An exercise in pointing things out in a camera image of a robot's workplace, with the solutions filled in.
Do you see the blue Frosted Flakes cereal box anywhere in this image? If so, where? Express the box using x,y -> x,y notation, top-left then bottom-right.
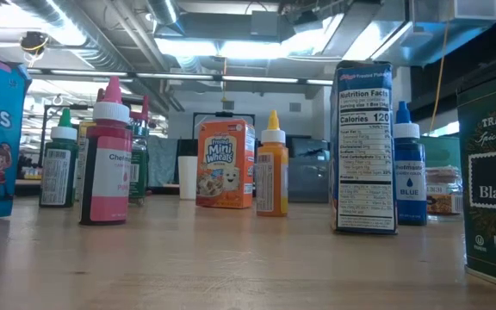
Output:
329,60 -> 399,236

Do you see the green food colouring bottle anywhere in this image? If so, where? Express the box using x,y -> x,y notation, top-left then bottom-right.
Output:
39,107 -> 79,209

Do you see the pink food colouring bottle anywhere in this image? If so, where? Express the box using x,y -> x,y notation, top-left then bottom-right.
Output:
78,76 -> 133,226

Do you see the white plastic bin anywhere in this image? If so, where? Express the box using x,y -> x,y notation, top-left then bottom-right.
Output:
177,155 -> 199,201

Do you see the teal plastic bin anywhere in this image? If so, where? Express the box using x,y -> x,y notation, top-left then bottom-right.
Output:
418,134 -> 462,171

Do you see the dark green pepper tin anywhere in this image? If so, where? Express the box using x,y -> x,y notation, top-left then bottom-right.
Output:
456,64 -> 496,295

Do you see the orange Mini Wheats cereal box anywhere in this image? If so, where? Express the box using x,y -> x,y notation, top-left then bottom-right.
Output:
195,118 -> 257,210

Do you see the long ceiling strip light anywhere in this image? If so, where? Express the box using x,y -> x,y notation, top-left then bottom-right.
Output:
27,68 -> 334,86

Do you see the labelled clear glass spice jar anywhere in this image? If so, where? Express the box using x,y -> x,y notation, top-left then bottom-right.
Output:
425,165 -> 464,221

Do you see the blue food colouring bottle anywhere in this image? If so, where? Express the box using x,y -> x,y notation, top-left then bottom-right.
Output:
392,101 -> 429,226

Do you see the round silver ventilation duct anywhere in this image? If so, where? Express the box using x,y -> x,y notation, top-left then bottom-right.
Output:
144,0 -> 181,26

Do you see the black ceiling-mounted device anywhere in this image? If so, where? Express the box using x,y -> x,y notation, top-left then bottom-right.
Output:
18,30 -> 51,57

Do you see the grey translucent plastic bin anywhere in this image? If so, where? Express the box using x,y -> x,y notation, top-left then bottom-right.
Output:
288,157 -> 332,204

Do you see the grey-blue fabric panel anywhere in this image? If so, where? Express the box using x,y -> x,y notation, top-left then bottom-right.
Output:
146,136 -> 179,189

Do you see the yellow-orange food colouring bottle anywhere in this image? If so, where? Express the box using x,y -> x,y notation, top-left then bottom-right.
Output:
255,109 -> 290,218

